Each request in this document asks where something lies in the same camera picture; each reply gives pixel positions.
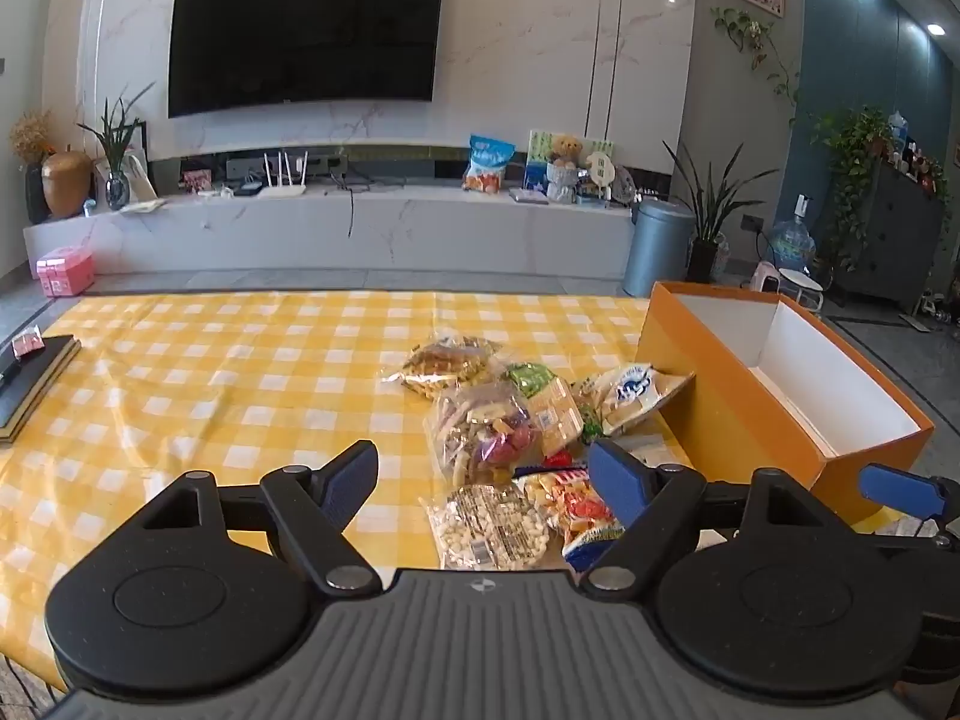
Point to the brown teddy bear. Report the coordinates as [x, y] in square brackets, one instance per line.
[566, 150]

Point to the grey round trash can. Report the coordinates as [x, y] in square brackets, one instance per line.
[656, 247]

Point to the dark hardcover book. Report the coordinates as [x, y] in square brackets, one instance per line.
[30, 386]

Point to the orange cardboard box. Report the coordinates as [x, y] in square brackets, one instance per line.
[720, 420]

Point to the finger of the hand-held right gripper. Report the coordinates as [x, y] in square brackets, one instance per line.
[900, 489]

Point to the white marble media console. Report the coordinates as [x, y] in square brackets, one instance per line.
[300, 229]

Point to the long-leaf potted plant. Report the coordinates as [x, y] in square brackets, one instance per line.
[705, 255]

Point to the clear bag of peanuts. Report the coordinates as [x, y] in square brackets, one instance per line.
[487, 529]

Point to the white paper sheet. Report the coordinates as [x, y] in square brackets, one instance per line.
[142, 204]

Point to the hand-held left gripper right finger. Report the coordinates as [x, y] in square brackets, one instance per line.
[619, 480]

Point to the green plant in glass vase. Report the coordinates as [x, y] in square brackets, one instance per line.
[116, 187]

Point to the wall vine plant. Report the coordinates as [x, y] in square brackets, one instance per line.
[750, 30]

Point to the small red packet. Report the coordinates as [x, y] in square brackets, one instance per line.
[28, 345]

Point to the white round stool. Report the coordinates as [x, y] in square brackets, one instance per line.
[801, 279]

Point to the clear bag of colourful candies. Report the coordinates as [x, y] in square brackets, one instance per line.
[480, 435]

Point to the pink storage box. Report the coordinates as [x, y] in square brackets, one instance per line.
[66, 274]

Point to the red and white snack bag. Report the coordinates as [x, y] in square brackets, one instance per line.
[574, 506]

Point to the trailing ivy plant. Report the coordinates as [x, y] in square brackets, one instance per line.
[855, 150]

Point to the dark grey cabinet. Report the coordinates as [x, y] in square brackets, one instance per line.
[892, 240]

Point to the brown round vase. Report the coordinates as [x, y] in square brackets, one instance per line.
[66, 184]

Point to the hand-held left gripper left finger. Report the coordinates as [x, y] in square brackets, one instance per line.
[349, 481]

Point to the round white sign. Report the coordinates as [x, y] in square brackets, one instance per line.
[600, 169]

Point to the clear bag of biscuits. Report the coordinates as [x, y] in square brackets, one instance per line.
[442, 364]

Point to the yellow checked tablecloth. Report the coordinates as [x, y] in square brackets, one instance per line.
[225, 360]

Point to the ceiling spotlight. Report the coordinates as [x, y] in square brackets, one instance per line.
[935, 28]

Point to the black wall television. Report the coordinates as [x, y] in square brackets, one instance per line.
[300, 30]

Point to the dried flowers in dark vase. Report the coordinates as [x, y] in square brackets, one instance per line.
[31, 136]

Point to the blue water jug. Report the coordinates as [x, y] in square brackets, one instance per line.
[793, 240]

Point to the white and blue snack bag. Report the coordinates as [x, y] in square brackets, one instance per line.
[630, 394]

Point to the white router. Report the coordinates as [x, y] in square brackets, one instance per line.
[281, 190]

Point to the group of bottles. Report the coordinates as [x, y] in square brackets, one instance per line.
[915, 154]

